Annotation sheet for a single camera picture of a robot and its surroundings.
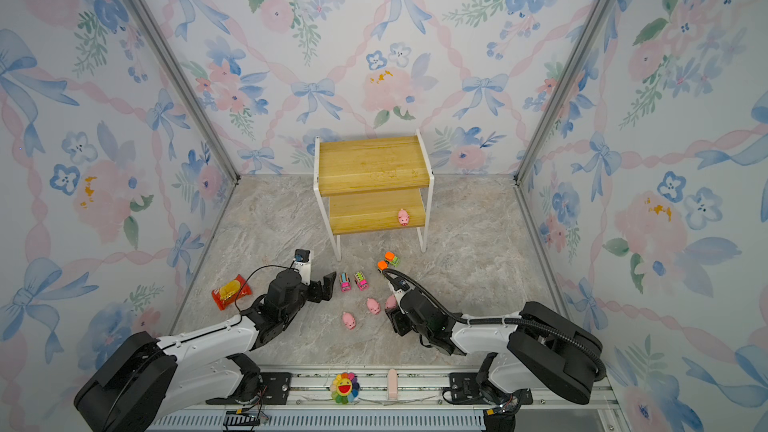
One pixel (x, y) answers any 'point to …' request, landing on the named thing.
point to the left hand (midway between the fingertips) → (322, 269)
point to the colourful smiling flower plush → (345, 388)
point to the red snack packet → (228, 292)
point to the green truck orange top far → (391, 258)
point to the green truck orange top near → (382, 266)
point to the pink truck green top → (360, 280)
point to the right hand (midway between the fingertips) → (392, 305)
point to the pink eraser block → (392, 384)
